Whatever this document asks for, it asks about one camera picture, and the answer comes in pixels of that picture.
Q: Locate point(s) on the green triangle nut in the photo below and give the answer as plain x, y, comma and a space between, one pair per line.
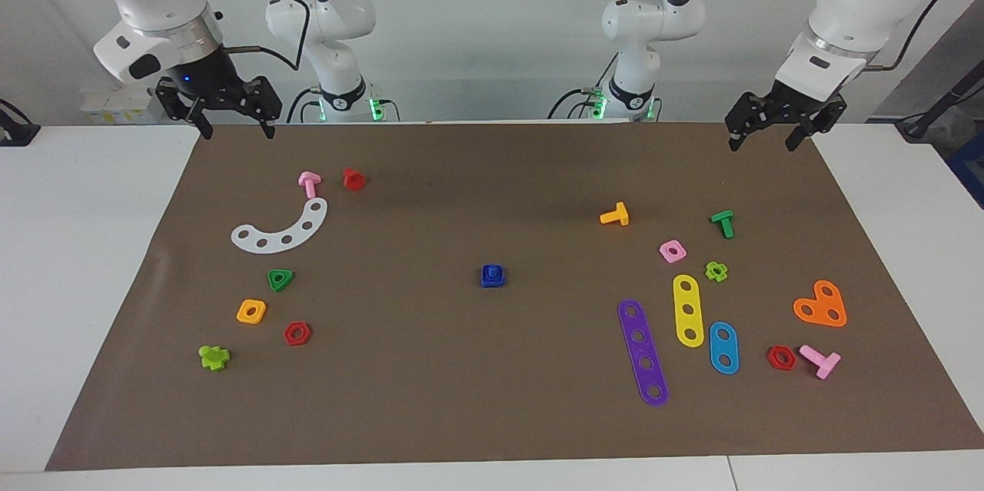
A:
285, 277

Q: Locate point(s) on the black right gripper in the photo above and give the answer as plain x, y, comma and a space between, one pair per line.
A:
207, 87

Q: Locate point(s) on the pink square nut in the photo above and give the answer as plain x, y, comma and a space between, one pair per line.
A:
665, 251

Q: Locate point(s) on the blue square nut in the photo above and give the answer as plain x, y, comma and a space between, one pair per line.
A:
492, 273

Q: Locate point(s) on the orange square nut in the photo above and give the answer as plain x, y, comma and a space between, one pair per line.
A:
243, 313

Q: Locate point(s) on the blue crate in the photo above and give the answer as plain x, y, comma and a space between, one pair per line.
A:
970, 168

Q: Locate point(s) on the purple four-hole plate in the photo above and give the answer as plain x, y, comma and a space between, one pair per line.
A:
643, 350

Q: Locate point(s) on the large pink plastic screw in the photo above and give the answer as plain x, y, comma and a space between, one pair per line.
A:
826, 363

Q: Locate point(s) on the black stand pole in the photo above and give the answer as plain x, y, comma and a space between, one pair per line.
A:
919, 126

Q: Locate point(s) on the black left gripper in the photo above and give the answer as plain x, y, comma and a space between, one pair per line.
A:
784, 108

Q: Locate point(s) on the lime cross-head screw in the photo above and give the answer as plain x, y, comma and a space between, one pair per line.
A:
214, 358

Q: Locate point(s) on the white cardboard box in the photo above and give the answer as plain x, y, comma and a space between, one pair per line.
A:
115, 103

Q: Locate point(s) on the lime cross nut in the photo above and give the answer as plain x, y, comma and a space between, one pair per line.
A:
709, 270

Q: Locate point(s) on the red hexagon nut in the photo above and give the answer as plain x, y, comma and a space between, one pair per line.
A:
306, 333
772, 358

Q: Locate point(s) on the black clamp device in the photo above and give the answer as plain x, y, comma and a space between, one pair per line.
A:
15, 134

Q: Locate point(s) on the red plastic screw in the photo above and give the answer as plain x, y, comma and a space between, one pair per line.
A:
354, 180

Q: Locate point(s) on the white curved five-hole plate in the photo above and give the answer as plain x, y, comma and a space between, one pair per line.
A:
274, 243

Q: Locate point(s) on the brown table mat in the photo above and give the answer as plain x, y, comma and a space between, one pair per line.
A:
492, 399

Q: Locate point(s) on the blue two-hole plate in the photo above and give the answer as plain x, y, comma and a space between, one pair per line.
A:
723, 348

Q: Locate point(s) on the yellow three-hole plate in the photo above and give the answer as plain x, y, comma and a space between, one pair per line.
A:
687, 297

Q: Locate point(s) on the green plastic screw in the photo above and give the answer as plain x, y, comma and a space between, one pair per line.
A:
724, 222

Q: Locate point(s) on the blue triangle-head screw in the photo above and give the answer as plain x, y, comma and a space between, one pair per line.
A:
493, 285

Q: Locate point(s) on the orange plastic screw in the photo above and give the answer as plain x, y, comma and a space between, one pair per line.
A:
619, 214

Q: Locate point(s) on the orange heart three-hole plate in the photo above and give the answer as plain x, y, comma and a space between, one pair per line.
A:
819, 305

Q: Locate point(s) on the small pink plastic screw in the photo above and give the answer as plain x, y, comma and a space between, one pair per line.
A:
309, 182

